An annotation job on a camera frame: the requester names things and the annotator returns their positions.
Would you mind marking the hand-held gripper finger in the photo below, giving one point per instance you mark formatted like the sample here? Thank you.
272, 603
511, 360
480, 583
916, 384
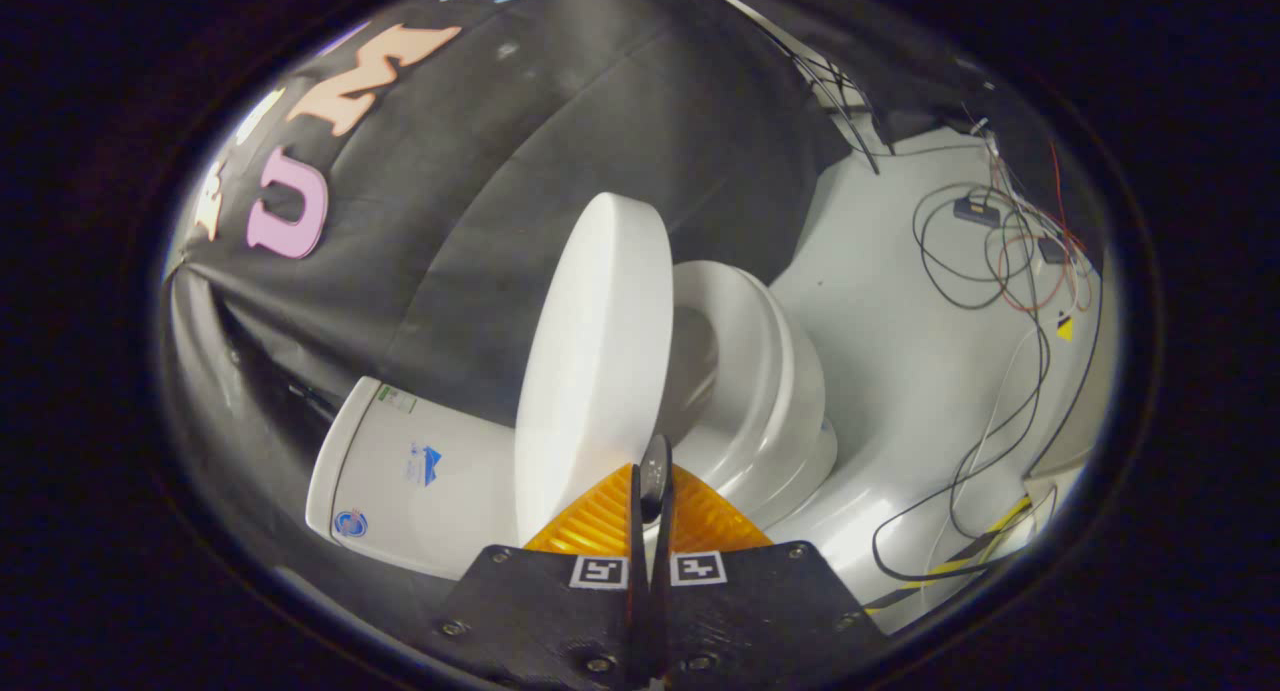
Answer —
662, 611
637, 611

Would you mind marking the dark round lid tab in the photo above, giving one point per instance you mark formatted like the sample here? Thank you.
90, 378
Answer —
655, 476

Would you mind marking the white toilet lid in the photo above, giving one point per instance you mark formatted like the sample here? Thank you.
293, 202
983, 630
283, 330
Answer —
595, 371

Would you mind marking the white toilet tank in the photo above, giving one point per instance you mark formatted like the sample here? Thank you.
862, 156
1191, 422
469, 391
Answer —
420, 511

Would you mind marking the white toilet bowl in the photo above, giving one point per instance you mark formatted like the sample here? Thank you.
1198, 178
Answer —
805, 411

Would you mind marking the yellow black striped tape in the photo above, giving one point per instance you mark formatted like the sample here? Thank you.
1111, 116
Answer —
985, 546

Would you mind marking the black backdrop cloth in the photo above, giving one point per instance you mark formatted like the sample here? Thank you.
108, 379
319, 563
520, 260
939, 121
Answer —
480, 171

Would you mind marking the yellow triangular floor sticker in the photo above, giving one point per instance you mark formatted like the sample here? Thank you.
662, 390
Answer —
1065, 329

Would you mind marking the black power adapter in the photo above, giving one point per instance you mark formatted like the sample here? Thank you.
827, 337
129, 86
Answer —
976, 210
1050, 249

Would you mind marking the black tripod stand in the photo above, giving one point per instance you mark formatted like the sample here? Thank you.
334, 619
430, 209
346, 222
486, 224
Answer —
868, 141

